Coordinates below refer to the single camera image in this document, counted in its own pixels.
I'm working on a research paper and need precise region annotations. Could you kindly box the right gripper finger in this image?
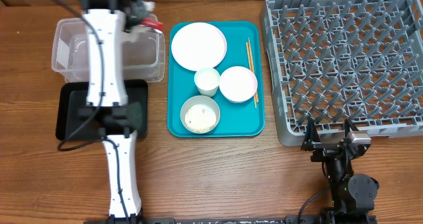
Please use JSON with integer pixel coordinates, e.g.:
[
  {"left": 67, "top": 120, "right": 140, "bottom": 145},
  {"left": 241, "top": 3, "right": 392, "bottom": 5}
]
[
  {"left": 301, "top": 117, "right": 321, "bottom": 151},
  {"left": 343, "top": 118, "right": 358, "bottom": 137}
]

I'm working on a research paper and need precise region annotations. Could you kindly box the red snack wrapper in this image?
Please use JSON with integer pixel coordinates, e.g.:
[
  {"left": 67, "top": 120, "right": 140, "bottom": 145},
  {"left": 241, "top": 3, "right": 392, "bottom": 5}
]
[{"left": 140, "top": 18, "right": 164, "bottom": 31}]

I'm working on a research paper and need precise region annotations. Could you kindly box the white pink bowl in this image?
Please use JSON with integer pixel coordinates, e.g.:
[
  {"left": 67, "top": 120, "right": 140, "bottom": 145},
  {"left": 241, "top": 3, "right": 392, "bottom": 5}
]
[{"left": 219, "top": 66, "right": 258, "bottom": 103}]

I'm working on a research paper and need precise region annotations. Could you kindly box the white plastic cup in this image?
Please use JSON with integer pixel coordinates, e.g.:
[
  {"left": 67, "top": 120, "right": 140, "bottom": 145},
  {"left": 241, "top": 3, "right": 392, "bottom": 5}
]
[{"left": 194, "top": 68, "right": 220, "bottom": 97}]

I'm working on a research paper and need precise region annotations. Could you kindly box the grey bowl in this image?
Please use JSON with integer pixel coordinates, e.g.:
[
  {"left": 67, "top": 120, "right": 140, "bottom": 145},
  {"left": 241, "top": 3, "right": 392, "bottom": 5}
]
[{"left": 180, "top": 95, "right": 220, "bottom": 134}]

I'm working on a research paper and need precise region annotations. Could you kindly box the pile of rice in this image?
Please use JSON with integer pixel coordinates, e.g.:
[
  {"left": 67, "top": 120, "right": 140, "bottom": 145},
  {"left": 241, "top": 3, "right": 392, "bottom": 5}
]
[{"left": 184, "top": 104, "right": 217, "bottom": 133}]

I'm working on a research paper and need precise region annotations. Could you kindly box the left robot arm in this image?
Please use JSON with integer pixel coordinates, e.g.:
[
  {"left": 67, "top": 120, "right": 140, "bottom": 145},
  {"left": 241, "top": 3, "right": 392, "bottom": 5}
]
[{"left": 79, "top": 0, "right": 155, "bottom": 223}]

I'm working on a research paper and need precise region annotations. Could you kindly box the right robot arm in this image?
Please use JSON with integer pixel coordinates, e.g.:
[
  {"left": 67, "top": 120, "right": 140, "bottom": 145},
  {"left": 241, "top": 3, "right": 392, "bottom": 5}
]
[{"left": 297, "top": 118, "right": 379, "bottom": 224}]

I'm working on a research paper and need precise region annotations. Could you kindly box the grey dishwasher rack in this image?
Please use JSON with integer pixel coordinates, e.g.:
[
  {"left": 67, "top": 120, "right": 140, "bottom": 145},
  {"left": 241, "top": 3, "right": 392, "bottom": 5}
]
[{"left": 260, "top": 0, "right": 422, "bottom": 146}]

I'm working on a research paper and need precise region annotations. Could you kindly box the clear plastic bin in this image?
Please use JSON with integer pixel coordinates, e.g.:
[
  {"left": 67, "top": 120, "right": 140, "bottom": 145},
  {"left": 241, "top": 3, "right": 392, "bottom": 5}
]
[{"left": 52, "top": 18, "right": 166, "bottom": 83}]

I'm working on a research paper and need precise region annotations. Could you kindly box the teal plastic tray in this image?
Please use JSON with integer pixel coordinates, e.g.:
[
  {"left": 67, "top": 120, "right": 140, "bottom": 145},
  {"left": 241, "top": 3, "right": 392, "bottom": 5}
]
[{"left": 167, "top": 21, "right": 266, "bottom": 138}]

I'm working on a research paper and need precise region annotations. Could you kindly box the large white plate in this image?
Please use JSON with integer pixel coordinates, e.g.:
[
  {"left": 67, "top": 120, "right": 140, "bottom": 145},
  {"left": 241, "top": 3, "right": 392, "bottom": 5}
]
[{"left": 171, "top": 22, "right": 227, "bottom": 71}]

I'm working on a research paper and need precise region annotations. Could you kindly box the black plastic tray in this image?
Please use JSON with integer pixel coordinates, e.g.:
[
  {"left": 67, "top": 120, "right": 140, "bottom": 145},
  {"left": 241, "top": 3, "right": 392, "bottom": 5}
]
[{"left": 56, "top": 79, "right": 148, "bottom": 141}]

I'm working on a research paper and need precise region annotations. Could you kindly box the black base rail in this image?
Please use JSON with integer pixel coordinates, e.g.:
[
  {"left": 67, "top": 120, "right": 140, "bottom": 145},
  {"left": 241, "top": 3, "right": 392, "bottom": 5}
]
[{"left": 84, "top": 215, "right": 377, "bottom": 224}]

